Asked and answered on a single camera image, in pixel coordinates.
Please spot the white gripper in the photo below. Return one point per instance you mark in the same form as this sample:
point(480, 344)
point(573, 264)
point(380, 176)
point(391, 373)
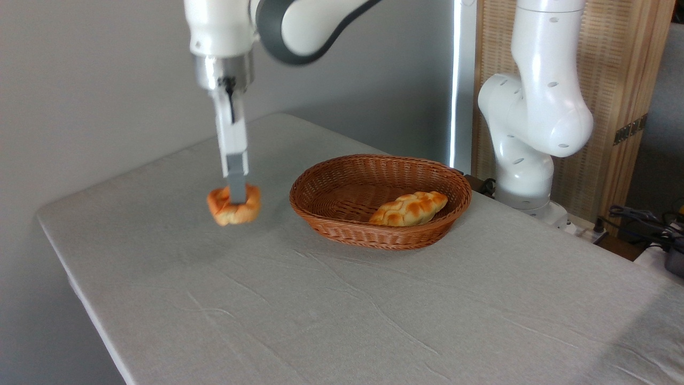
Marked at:
point(231, 133)

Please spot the round golden bread roll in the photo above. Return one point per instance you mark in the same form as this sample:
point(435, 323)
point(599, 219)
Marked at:
point(235, 215)

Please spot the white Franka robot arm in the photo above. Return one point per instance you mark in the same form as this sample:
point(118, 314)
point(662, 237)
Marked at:
point(539, 107)

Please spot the braided golden bread loaf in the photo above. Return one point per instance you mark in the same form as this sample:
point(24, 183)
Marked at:
point(409, 209)

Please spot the brown wicker basket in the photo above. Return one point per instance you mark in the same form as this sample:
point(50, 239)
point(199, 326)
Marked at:
point(374, 236)

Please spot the grey tablecloth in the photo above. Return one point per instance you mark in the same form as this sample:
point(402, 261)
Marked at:
point(320, 310)

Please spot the white vertical pole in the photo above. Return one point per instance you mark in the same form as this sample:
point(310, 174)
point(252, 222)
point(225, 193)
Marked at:
point(463, 80)

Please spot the wooden folding screen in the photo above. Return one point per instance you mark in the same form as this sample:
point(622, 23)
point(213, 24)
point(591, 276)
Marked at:
point(614, 64)

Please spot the dark metal screen hinge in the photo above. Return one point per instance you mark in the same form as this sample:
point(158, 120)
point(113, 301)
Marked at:
point(630, 129)

